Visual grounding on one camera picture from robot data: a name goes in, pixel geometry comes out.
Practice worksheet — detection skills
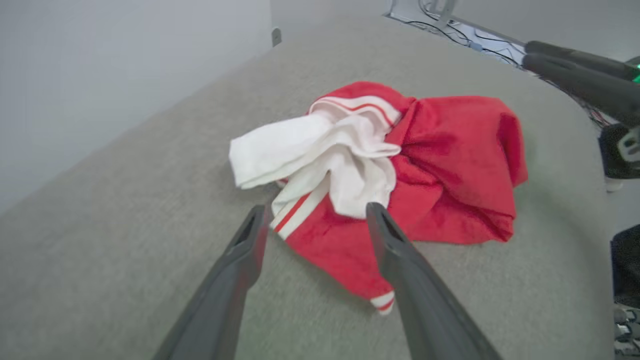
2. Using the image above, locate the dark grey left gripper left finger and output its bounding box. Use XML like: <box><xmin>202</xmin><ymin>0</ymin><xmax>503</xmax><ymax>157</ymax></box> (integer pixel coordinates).
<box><xmin>152</xmin><ymin>204</ymin><xmax>271</xmax><ymax>360</ymax></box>

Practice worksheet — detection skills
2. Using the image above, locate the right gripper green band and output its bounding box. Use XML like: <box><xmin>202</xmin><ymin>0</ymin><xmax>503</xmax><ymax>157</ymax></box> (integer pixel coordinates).
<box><xmin>521</xmin><ymin>41</ymin><xmax>640</xmax><ymax>126</ymax></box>

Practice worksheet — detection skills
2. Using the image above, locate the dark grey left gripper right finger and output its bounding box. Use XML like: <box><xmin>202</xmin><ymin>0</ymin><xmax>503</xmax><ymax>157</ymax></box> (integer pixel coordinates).
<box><xmin>366</xmin><ymin>202</ymin><xmax>503</xmax><ymax>360</ymax></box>

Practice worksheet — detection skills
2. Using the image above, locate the red and white basketball jersey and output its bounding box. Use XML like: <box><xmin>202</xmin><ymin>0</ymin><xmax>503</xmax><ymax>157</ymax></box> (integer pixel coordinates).
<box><xmin>229</xmin><ymin>81</ymin><xmax>529</xmax><ymax>316</ymax></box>

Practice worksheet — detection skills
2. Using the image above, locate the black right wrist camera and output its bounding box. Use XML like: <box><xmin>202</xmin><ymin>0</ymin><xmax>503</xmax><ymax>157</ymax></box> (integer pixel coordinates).
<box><xmin>598</xmin><ymin>124</ymin><xmax>640</xmax><ymax>180</ymax></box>

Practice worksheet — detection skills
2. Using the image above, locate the black floor cable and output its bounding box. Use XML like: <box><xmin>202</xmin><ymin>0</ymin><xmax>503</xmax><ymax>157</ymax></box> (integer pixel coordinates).
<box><xmin>475</xmin><ymin>30</ymin><xmax>525</xmax><ymax>66</ymax></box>

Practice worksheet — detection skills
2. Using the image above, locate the white cable tray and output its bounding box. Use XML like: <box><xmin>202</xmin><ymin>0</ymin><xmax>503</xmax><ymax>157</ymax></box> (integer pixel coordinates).
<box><xmin>384</xmin><ymin>0</ymin><xmax>527</xmax><ymax>67</ymax></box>

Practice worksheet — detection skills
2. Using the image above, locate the grey metal bracket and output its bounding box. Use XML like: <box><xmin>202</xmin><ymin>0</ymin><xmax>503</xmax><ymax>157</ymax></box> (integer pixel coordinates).
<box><xmin>434</xmin><ymin>0</ymin><xmax>457</xmax><ymax>29</ymax></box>

